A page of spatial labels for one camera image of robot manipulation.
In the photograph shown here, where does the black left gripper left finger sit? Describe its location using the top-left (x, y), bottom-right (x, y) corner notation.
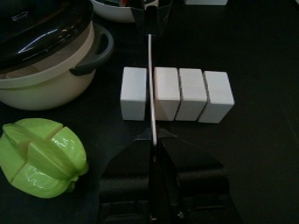
top-left (97, 127), bottom-right (157, 224)

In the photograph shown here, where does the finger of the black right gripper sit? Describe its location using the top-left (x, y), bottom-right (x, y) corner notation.
top-left (156, 0), bottom-right (175, 39)
top-left (129, 0), bottom-right (148, 38)

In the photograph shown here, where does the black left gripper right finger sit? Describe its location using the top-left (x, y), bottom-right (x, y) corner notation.
top-left (156, 127), bottom-right (243, 224)

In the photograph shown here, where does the white toy cleaver black handle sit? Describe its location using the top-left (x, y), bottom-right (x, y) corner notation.
top-left (144, 4), bottom-right (161, 147)

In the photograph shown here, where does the white toy sushi roll piece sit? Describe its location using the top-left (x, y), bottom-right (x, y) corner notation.
top-left (119, 66), bottom-right (149, 122)
top-left (196, 70), bottom-right (236, 124)
top-left (152, 66), bottom-right (183, 123)
top-left (173, 67), bottom-right (209, 123)

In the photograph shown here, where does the white bowl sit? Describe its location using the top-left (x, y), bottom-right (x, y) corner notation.
top-left (89, 0), bottom-right (161, 24)

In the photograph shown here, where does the white flat block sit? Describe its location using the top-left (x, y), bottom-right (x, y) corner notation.
top-left (183, 0), bottom-right (229, 6)

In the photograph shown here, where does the black pot lid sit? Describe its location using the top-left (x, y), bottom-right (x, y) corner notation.
top-left (0, 0), bottom-right (95, 74)

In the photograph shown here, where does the cream toy cooking pot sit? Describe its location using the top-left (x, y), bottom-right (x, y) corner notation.
top-left (0, 21), bottom-right (116, 111)

